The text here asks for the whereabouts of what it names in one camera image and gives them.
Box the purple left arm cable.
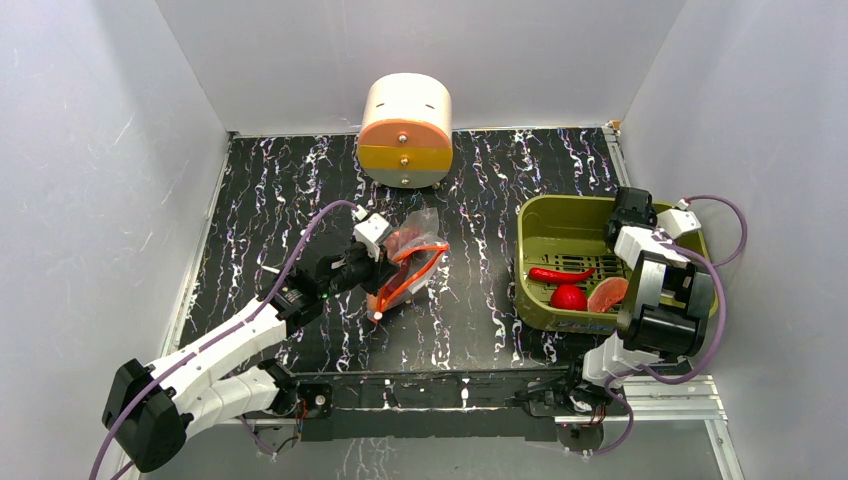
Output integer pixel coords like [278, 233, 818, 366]
[89, 199, 366, 480]

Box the round pastel drawer cabinet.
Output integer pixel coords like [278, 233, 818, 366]
[357, 73, 453, 189]

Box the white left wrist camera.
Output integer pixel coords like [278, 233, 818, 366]
[353, 208, 393, 262]

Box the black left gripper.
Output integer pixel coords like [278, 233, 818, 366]
[321, 239, 401, 300]

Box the clear zip top bag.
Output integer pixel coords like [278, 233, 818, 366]
[368, 207, 450, 323]

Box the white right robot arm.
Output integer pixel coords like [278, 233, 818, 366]
[563, 187, 715, 414]

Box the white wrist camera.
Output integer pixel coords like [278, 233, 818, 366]
[657, 208, 702, 240]
[353, 208, 393, 262]

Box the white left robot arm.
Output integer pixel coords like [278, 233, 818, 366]
[102, 242, 399, 473]

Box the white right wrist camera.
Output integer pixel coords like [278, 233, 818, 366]
[657, 208, 702, 240]

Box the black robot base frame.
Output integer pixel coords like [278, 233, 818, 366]
[247, 367, 605, 449]

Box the toy watermelon slice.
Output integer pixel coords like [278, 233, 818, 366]
[587, 277, 629, 313]

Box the olive green plastic basket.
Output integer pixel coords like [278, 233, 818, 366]
[514, 195, 718, 336]

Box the red toy chili pepper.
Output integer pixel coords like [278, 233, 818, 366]
[527, 267, 595, 285]

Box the purple toy grape bunch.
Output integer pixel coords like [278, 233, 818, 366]
[383, 227, 420, 260]

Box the red toy apple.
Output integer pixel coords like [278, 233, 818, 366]
[549, 284, 588, 311]

